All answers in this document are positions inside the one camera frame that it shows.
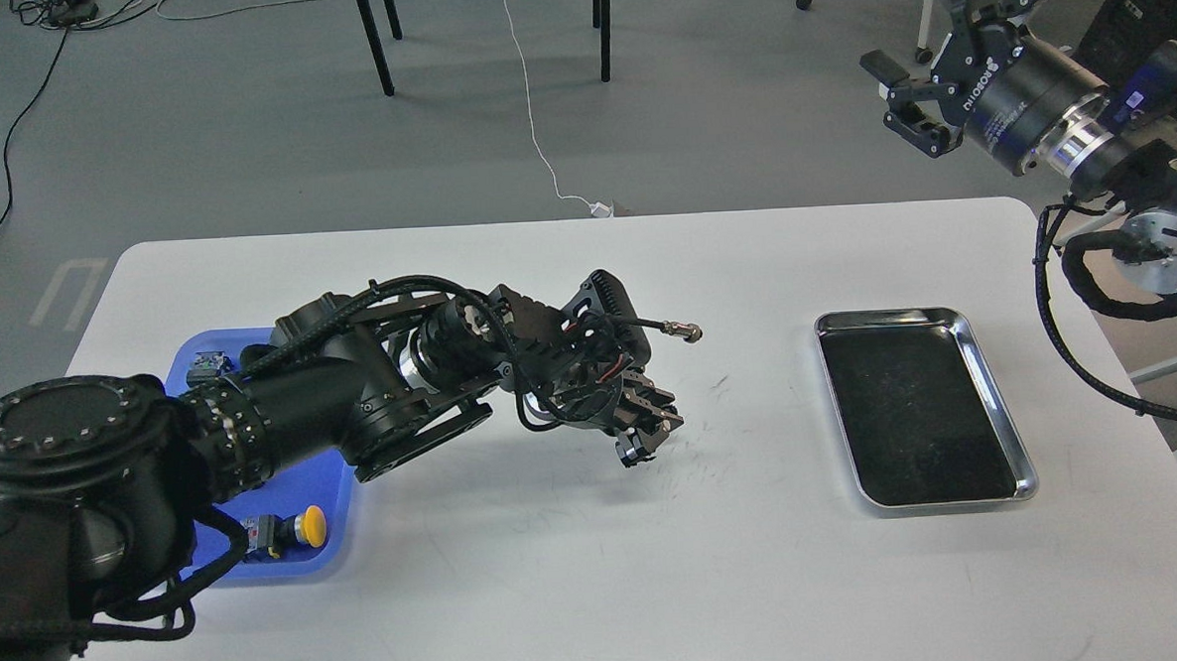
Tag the image-left black gripper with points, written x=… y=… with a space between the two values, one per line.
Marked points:
x=639 y=416

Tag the image-right black gripper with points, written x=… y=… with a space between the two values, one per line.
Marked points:
x=1009 y=93

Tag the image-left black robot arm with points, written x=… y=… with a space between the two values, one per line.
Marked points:
x=110 y=488

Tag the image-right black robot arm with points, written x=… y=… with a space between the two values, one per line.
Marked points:
x=1115 y=233

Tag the silver metal tray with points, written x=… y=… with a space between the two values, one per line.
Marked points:
x=924 y=425

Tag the blue plastic tray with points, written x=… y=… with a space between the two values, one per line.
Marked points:
x=324 y=480

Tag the blue green connector block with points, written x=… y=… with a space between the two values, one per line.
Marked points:
x=207 y=366

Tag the yellow push button switch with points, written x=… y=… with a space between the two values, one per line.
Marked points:
x=271 y=537

